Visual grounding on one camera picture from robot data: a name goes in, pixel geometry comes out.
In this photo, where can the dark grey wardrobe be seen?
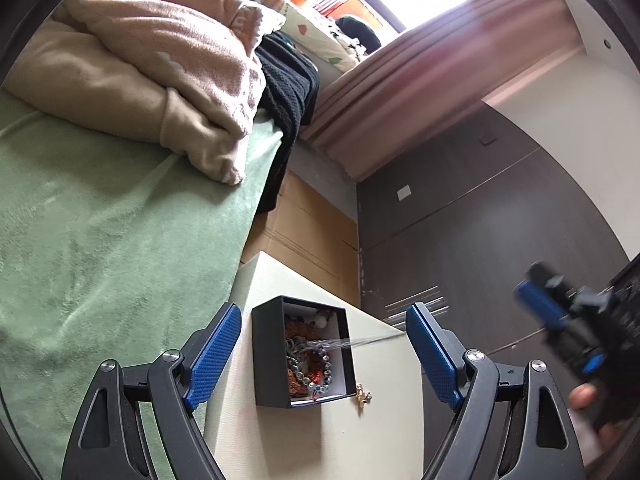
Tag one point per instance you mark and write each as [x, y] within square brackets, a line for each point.
[475, 240]

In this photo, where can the black round cushion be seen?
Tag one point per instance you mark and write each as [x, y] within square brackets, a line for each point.
[360, 32]

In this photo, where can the orange box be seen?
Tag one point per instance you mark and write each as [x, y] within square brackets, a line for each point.
[356, 7]

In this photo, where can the white wall socket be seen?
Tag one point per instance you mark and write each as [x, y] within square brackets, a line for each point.
[404, 193]

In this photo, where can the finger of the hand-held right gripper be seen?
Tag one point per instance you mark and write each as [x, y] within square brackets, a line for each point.
[592, 364]
[542, 305]

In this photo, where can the green bed sheet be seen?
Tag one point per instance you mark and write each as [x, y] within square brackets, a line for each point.
[100, 260]

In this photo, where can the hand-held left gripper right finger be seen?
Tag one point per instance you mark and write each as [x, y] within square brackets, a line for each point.
[430, 355]

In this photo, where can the leaf print pillow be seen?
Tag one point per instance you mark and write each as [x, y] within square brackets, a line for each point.
[315, 35]

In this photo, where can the black jewelry box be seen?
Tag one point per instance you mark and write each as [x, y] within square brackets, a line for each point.
[265, 360]

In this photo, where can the pink curtain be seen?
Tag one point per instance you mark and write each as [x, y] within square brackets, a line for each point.
[425, 70]

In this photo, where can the beige blanket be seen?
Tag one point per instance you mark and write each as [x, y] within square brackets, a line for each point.
[100, 90]

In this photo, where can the black knit blanket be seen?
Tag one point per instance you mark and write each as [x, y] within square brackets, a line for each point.
[292, 90]

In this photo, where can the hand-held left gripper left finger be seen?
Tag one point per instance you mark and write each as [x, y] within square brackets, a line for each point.
[215, 355]

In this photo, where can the person's right hand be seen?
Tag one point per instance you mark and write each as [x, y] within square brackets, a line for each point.
[585, 397]

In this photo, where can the small gold pendant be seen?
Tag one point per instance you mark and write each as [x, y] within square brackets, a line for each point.
[362, 395]

